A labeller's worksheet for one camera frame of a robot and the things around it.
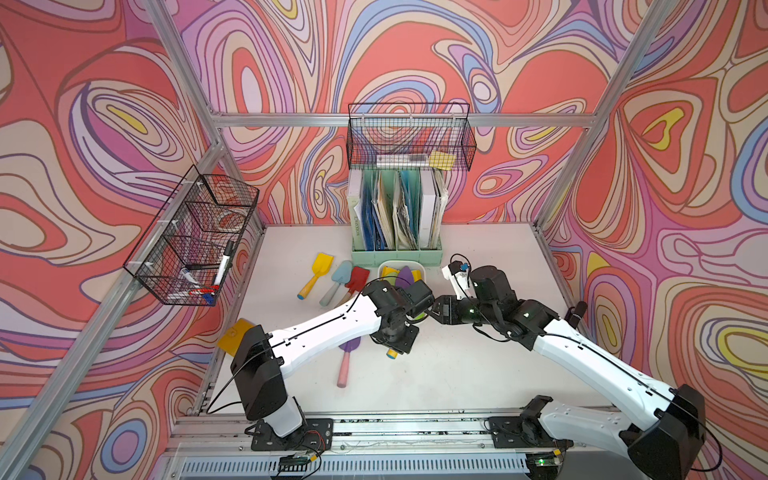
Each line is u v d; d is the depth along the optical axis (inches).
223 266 27.1
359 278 40.9
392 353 27.6
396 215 37.7
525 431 25.9
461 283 26.3
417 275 39.4
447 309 25.2
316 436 28.5
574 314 35.5
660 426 15.0
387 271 39.8
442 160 34.0
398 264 39.9
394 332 24.0
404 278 38.7
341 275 41.5
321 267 42.3
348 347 34.6
